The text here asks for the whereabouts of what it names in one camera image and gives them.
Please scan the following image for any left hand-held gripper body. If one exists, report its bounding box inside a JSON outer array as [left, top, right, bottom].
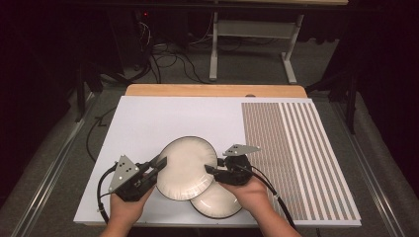
[[108, 155, 157, 202]]

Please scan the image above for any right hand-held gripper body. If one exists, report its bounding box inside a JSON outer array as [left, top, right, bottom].
[[215, 143, 261, 186]]

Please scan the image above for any white plate with dark rim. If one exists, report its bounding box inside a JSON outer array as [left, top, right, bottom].
[[190, 179, 245, 220], [155, 135, 219, 202]]

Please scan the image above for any person's right hand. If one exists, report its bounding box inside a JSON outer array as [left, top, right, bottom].
[[219, 176, 276, 221]]

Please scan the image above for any person's left hand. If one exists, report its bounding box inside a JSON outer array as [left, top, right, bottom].
[[107, 186, 156, 226]]

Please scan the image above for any white board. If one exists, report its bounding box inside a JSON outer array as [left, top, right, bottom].
[[73, 96, 363, 228]]

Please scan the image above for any striped brown and white mat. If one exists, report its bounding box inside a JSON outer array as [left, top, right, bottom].
[[241, 102, 360, 221]]

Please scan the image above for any black stand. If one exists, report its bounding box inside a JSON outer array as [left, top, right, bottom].
[[74, 62, 104, 123], [305, 72, 360, 135]]

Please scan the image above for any white metal stand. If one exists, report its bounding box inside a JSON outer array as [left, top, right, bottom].
[[209, 11, 305, 85]]

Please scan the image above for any left hand-held gripper black cable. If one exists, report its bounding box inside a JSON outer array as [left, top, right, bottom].
[[96, 163, 119, 225]]

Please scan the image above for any hand-held gripper black cable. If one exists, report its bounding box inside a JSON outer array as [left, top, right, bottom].
[[233, 162, 297, 230], [96, 163, 119, 225]]

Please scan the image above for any right hand-held gripper black cable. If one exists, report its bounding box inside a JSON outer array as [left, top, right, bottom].
[[233, 162, 297, 230]]

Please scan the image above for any black floor cable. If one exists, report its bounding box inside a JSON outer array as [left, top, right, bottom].
[[85, 106, 118, 163]]

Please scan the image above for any metal floor rail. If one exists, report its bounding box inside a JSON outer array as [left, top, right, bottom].
[[10, 93, 98, 237], [329, 98, 400, 237]]

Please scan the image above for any tangle of black cables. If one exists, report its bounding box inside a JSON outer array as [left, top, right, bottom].
[[132, 13, 211, 85]]

